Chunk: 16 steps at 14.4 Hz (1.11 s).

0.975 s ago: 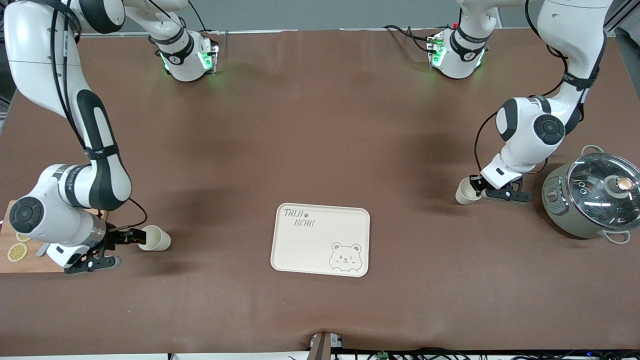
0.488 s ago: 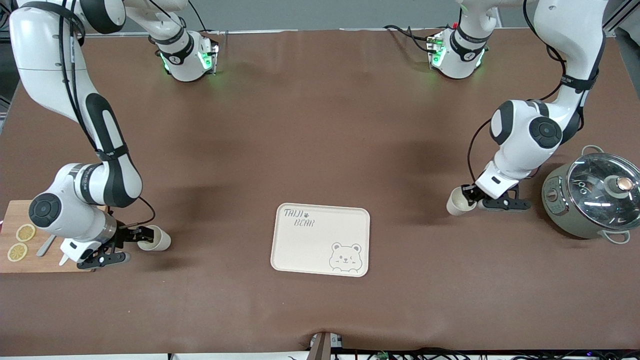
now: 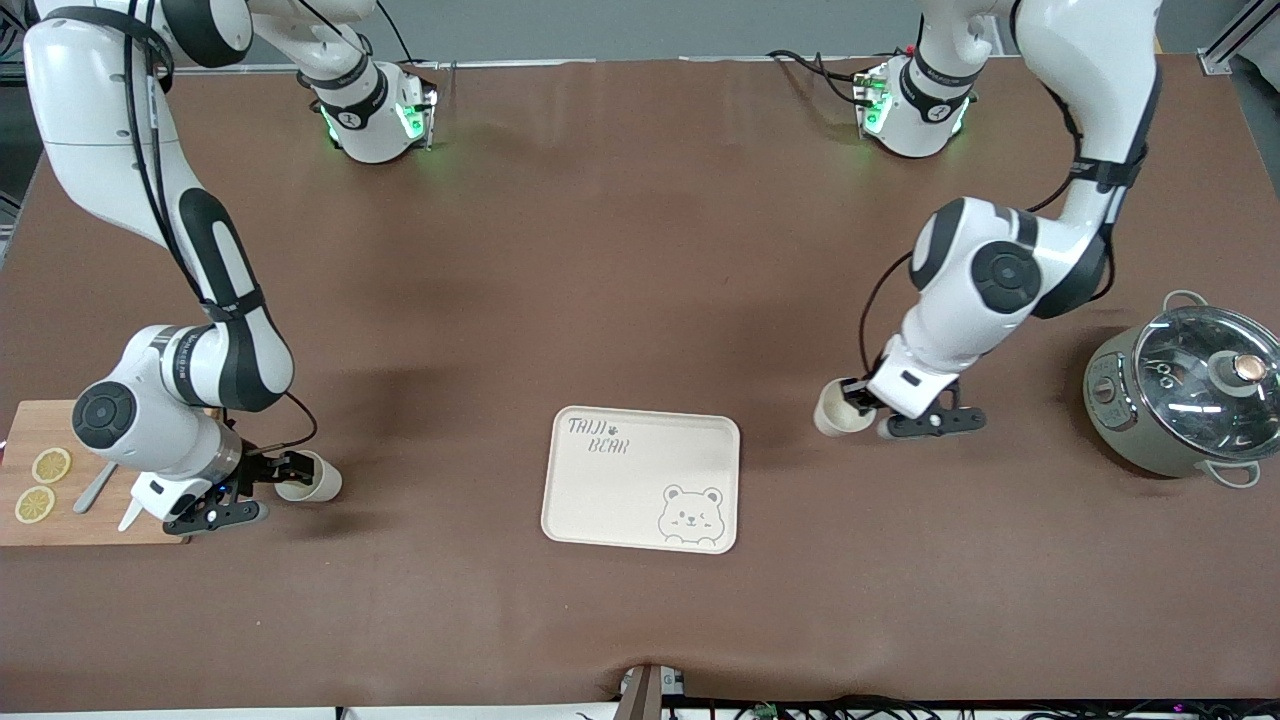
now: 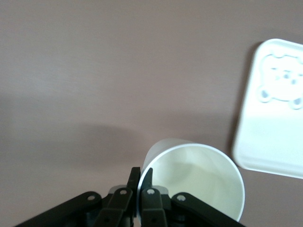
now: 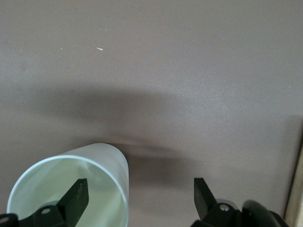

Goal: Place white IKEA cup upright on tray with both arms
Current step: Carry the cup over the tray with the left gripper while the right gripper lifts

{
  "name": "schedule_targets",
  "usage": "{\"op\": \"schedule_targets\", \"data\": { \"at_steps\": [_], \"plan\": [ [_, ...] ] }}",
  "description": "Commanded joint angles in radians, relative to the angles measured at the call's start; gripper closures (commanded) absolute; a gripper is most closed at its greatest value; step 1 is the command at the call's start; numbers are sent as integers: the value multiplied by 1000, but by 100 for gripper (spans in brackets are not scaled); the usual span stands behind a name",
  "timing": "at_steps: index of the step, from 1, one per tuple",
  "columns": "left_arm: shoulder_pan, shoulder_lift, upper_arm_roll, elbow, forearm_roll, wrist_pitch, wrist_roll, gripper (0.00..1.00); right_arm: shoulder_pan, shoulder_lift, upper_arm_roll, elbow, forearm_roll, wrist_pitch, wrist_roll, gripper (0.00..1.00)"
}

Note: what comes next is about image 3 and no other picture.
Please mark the white IKEA cup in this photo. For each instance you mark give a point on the white IKEA cup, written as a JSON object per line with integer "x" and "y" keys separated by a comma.
{"x": 322, "y": 485}
{"x": 830, "y": 415}

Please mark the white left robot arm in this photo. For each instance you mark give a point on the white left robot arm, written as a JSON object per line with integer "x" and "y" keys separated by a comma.
{"x": 1090, "y": 60}

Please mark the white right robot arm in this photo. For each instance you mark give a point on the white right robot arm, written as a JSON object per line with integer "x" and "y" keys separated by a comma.
{"x": 100, "y": 120}

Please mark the cream tray with bear print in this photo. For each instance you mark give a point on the cream tray with bear print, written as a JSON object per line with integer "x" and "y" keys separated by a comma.
{"x": 620, "y": 490}

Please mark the white plastic knife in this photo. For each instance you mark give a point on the white plastic knife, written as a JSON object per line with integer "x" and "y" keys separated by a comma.
{"x": 128, "y": 518}

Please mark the grey plastic knife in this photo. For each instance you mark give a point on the grey plastic knife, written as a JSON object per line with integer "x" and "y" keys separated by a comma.
{"x": 92, "y": 492}

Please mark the yellow lemon slice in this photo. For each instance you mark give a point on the yellow lemon slice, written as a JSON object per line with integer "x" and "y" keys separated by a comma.
{"x": 51, "y": 465}
{"x": 35, "y": 504}

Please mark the wooden cutting board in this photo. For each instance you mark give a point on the wooden cutting board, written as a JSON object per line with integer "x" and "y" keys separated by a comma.
{"x": 30, "y": 425}

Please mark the grey-green cooking pot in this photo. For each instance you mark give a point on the grey-green cooking pot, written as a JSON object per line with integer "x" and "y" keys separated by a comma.
{"x": 1120, "y": 420}

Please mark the glass pot lid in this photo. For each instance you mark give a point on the glass pot lid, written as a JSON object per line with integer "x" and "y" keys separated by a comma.
{"x": 1190, "y": 400}

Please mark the metal table edge bracket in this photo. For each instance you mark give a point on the metal table edge bracket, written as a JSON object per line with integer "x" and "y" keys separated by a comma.
{"x": 645, "y": 695}

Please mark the aluminium frame profile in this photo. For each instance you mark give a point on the aluminium frame profile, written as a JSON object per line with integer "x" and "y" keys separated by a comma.
{"x": 1240, "y": 30}

